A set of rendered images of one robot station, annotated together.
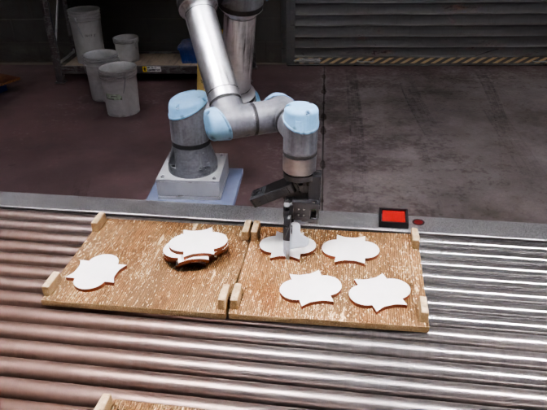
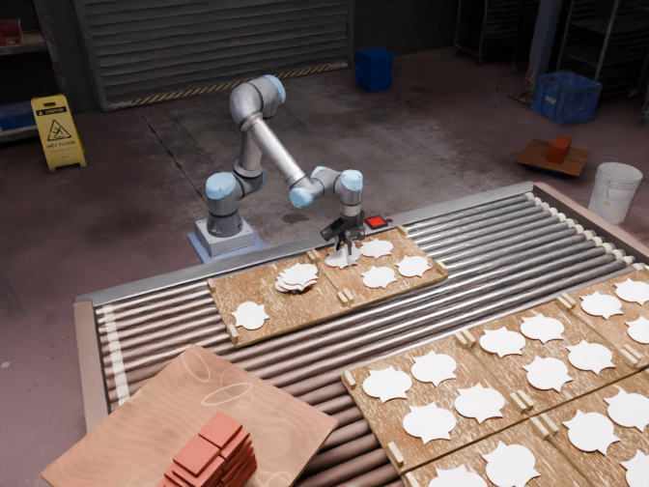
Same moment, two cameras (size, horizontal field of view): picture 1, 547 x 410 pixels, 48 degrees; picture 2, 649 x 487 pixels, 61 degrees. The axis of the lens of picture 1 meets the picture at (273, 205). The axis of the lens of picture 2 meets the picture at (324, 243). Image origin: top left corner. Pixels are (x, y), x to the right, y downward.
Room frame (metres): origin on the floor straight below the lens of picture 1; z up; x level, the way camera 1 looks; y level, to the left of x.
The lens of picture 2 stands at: (-0.12, 0.96, 2.20)
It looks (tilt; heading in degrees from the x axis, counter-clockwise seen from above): 35 degrees down; 326
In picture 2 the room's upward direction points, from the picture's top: straight up
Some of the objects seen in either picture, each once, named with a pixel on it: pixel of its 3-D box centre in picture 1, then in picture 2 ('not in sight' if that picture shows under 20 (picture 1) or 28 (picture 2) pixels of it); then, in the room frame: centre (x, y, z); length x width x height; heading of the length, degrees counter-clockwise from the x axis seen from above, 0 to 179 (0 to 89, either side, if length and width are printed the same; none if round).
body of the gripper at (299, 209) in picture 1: (301, 194); (351, 225); (1.24, -0.06, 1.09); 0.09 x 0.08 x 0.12; 82
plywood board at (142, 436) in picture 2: not in sight; (196, 448); (0.72, 0.78, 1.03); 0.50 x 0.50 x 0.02; 23
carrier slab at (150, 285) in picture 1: (156, 263); (275, 297); (1.21, 0.28, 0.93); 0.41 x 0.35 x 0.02; 81
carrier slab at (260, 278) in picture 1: (330, 272); (377, 265); (1.15, -0.13, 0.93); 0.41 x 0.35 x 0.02; 82
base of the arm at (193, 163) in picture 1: (191, 152); (223, 217); (1.70, 0.24, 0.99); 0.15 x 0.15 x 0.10
